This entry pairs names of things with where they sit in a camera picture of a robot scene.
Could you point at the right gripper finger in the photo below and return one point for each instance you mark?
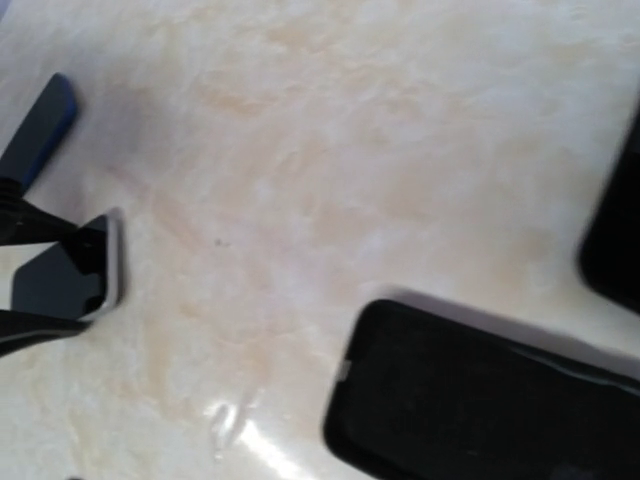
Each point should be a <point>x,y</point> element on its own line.
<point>23,223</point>
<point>20,330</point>

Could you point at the silver edged smartphone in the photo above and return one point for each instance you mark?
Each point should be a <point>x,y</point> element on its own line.
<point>79,278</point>

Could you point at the blue edged smartphone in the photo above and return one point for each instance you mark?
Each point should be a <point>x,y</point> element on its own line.
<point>41,132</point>

